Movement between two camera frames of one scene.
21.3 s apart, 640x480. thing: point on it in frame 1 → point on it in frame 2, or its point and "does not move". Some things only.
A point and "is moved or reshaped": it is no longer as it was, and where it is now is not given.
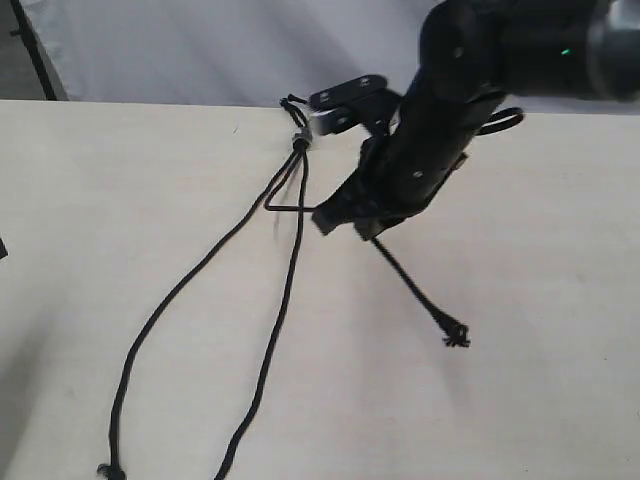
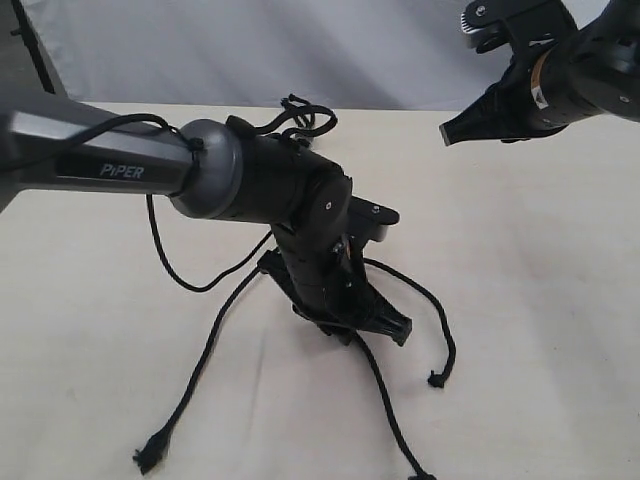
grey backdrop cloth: [237, 50] does not move
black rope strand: [246, 431] → [421, 473]
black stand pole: [33, 51] does not move
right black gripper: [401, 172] → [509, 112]
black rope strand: [108, 471] → [149, 457]
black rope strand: [452, 334] is moved or reshaped
